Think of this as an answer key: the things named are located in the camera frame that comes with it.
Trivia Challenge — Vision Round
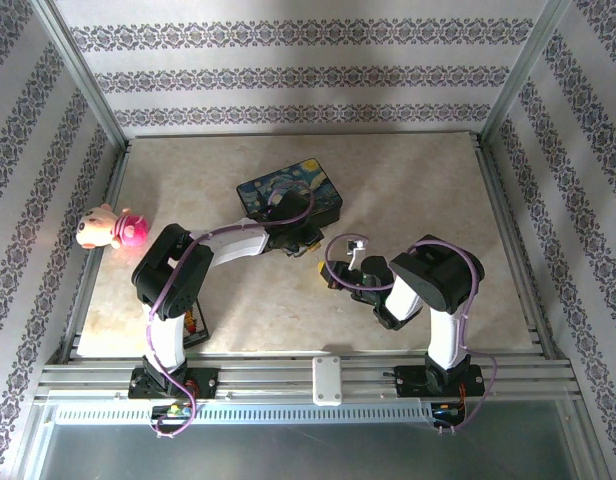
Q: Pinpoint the starry night print box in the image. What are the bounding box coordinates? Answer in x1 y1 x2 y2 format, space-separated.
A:
236 157 345 227

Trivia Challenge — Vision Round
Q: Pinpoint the black device with yellow-red label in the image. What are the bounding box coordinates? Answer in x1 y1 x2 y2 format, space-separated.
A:
180 301 212 350

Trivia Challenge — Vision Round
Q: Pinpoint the pink cream plush toy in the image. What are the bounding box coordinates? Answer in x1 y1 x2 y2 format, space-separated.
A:
75 202 150 250

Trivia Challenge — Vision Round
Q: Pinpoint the connector board with coloured plugs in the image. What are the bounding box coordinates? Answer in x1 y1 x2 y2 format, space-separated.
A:
151 402 199 422

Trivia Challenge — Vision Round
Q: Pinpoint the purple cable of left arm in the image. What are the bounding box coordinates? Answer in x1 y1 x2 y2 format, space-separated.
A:
145 180 316 440

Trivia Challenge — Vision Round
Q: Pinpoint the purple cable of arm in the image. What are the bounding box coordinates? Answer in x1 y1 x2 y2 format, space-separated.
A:
145 180 316 440
325 233 499 435

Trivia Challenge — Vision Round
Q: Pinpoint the aluminium back rail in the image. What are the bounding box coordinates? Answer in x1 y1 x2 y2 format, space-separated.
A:
127 129 482 141

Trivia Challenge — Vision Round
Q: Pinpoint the white plastic rail bracket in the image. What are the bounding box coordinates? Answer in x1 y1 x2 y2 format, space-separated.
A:
311 355 345 407

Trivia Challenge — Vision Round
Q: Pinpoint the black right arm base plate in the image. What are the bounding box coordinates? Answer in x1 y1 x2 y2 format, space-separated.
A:
393 364 485 400

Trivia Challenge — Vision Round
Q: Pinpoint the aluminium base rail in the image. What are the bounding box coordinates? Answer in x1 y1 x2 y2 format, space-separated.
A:
35 349 582 402

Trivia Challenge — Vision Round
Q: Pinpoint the white slotted cable duct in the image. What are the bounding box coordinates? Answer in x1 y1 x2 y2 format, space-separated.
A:
53 403 435 426

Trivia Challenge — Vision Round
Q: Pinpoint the aluminium side rail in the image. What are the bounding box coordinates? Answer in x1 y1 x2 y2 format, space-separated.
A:
61 142 133 362
473 134 558 362

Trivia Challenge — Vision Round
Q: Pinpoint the connector board with orange wires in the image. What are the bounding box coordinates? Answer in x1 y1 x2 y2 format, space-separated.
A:
430 399 470 427

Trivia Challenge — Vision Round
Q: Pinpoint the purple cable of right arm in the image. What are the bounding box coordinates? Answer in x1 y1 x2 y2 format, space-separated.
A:
325 233 499 435

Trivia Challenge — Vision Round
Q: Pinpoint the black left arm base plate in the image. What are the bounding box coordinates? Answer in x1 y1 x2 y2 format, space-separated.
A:
128 366 220 401

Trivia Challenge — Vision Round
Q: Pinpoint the aluminium frame post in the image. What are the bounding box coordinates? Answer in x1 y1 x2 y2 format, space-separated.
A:
31 0 130 147
479 0 578 145

